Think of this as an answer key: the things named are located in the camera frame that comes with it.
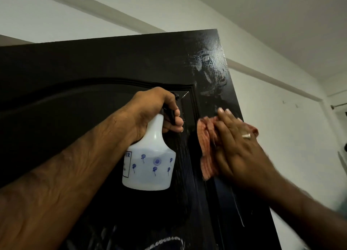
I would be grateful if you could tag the person's left hand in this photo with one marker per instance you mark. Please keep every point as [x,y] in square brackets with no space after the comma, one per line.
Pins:
[149,108]

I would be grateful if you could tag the person's right hand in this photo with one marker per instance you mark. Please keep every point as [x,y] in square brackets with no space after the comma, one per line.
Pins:
[241,157]

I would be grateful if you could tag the orange checked cloth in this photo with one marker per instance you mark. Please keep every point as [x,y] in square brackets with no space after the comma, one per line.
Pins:
[207,157]

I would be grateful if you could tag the white spray bottle black trigger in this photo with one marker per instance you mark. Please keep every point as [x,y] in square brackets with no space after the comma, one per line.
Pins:
[149,176]

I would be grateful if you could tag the black wooden door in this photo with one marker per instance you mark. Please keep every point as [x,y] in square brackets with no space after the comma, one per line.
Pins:
[81,62]

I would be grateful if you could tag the person's left forearm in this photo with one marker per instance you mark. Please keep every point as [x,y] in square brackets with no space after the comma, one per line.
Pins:
[54,187]

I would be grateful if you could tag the person's right forearm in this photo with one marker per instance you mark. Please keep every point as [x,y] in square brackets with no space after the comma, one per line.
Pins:
[306,217]

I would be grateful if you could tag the metal curtain rod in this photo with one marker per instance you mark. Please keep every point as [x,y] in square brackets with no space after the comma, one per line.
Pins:
[339,106]

